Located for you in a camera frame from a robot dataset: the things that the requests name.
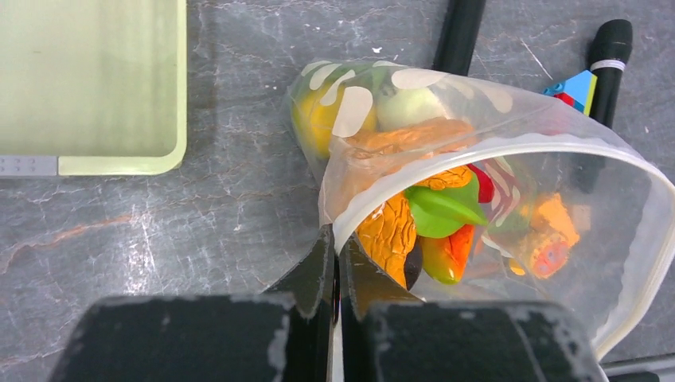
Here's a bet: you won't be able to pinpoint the red blue toy block house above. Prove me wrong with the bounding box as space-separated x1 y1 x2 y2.
543 70 597 116

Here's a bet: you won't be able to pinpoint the clear dotted zip bag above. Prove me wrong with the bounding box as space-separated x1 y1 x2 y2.
286 60 674 358

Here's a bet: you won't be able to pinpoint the orange yellow toy piece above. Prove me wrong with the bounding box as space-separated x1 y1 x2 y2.
508 193 580 279

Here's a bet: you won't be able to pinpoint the bright green toy leaf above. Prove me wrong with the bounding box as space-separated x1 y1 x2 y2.
404 173 488 239

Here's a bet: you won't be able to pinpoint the orange red toy mango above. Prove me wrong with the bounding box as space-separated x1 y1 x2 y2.
420 224 475 284

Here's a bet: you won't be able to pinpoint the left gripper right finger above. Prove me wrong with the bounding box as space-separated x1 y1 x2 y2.
340 238 606 381

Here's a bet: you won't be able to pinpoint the orange toy food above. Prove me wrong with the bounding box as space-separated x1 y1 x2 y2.
346 117 474 290

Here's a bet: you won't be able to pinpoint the red toy chili pepper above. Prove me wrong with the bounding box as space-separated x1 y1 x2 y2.
468 164 494 204

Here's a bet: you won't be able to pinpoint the white toy radish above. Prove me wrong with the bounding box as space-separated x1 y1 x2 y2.
375 87 451 131

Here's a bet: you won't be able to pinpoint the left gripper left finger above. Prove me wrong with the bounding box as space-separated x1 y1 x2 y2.
50 225 335 381

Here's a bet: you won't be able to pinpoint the pale green plastic basket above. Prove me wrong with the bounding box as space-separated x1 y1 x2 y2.
1 1 187 177

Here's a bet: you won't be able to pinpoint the yellow toy fruit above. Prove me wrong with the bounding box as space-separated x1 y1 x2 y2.
288 80 377 162

